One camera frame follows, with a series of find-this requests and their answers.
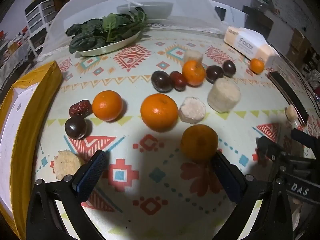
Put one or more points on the white drawer cabinet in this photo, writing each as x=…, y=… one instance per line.
x=37, y=17

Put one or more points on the patterned tablecloth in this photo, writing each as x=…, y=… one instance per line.
x=150, y=160

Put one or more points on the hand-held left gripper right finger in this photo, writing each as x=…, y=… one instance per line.
x=227, y=177

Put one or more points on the red jujube date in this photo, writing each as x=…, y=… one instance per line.
x=178, y=80
x=79, y=108

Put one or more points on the pale tissue pack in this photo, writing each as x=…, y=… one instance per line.
x=247, y=42

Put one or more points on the white mesh food cover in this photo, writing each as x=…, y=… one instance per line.
x=82, y=7

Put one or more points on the pale round plate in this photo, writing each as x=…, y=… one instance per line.
x=112, y=48

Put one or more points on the green spinach leaves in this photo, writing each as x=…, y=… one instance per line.
x=100, y=32

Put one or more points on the cluttered side table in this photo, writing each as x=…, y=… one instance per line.
x=12, y=52

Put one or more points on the yellow-rimmed white tray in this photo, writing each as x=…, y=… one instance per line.
x=37, y=80

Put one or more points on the large peeled sugarcane chunk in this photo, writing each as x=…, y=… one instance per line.
x=224, y=95

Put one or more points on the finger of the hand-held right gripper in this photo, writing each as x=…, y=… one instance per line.
x=303, y=137
x=268, y=150

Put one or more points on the brown cardboard boxes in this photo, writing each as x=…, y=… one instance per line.
x=297, y=42

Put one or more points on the black flat phone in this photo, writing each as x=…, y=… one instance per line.
x=287, y=92

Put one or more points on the dark purple plum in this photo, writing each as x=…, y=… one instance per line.
x=75, y=127
x=162, y=80
x=229, y=68
x=214, y=73

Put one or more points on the small orange mandarin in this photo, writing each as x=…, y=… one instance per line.
x=257, y=65

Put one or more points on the white appliance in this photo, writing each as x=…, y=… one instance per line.
x=232, y=15

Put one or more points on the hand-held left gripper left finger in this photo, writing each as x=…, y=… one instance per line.
x=92, y=175

